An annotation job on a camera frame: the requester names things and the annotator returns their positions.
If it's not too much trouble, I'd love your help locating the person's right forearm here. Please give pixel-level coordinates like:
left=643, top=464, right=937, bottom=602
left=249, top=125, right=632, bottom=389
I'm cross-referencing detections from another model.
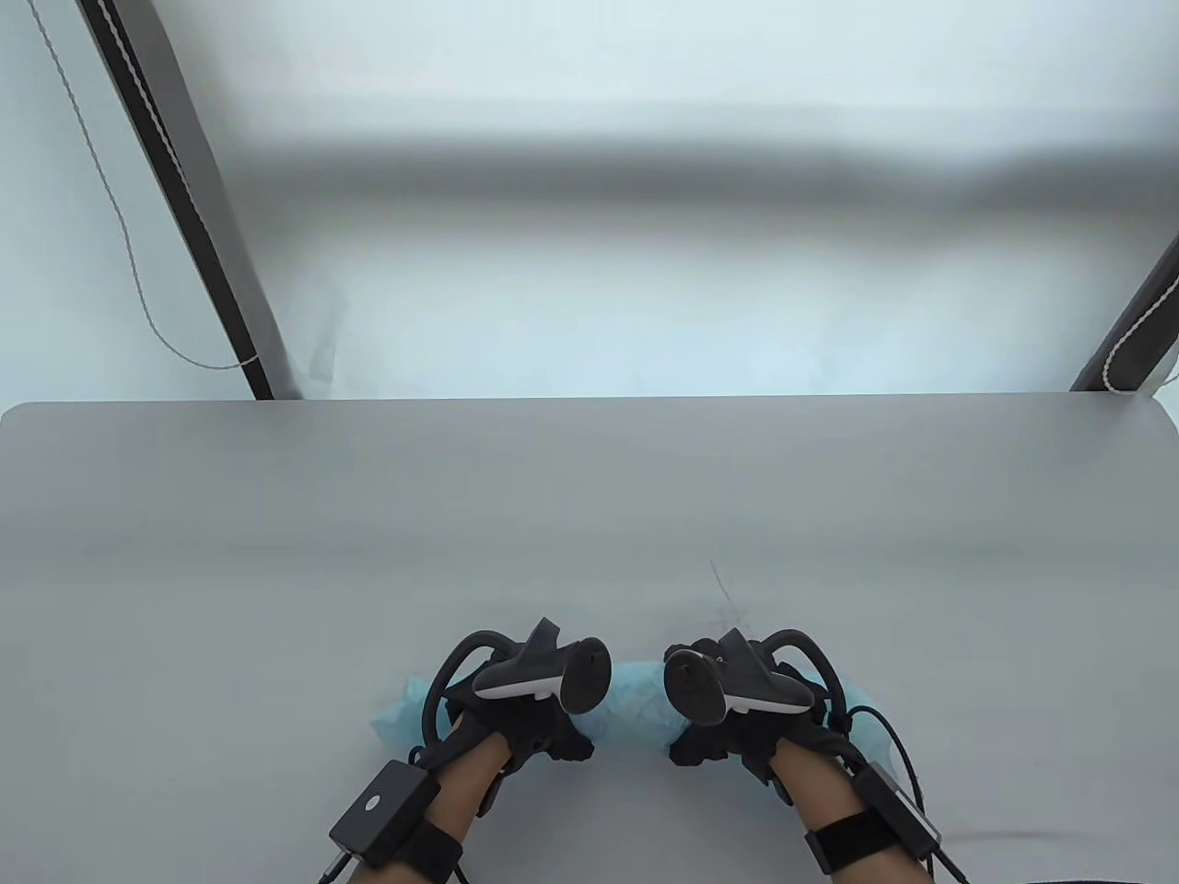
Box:
left=774, top=737, right=908, bottom=884

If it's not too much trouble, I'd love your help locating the black wrist sensor box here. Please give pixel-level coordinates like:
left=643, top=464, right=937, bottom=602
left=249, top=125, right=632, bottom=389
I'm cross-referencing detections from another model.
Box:
left=852, top=760, right=942, bottom=857
left=329, top=760, right=441, bottom=868

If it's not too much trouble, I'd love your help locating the dark metal frame pole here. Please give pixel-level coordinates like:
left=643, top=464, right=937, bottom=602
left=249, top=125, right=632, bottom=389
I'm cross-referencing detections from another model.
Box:
left=76, top=0, right=305, bottom=401
left=1071, top=235, right=1179, bottom=394

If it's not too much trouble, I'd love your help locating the white twisted cord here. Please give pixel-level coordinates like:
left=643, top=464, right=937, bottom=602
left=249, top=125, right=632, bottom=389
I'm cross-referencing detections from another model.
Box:
left=28, top=0, right=261, bottom=372
left=1101, top=272, right=1179, bottom=392

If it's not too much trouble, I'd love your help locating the person's left forearm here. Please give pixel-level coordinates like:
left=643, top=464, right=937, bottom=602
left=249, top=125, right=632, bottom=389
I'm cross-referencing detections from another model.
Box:
left=428, top=732, right=517, bottom=853

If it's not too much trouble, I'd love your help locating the person's right hand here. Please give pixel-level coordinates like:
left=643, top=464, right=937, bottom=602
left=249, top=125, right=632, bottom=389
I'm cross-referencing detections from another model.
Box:
left=665, top=635, right=862, bottom=784

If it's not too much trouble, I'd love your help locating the light blue gift wrapping paper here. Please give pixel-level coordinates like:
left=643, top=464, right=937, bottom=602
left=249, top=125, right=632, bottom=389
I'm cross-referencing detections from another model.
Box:
left=371, top=658, right=908, bottom=784

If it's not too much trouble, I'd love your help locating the black and white controller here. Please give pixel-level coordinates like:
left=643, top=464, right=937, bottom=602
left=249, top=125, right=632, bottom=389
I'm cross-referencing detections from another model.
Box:
left=663, top=629, right=844, bottom=724
left=419, top=619, right=613, bottom=747

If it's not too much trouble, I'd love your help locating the person's left hand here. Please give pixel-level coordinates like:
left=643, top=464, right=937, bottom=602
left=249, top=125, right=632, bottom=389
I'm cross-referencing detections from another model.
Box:
left=442, top=686, right=595, bottom=770

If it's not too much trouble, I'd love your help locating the black wrist strap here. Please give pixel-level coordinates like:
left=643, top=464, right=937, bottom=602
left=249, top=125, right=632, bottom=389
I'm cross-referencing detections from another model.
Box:
left=396, top=820, right=464, bottom=884
left=804, top=808, right=908, bottom=876

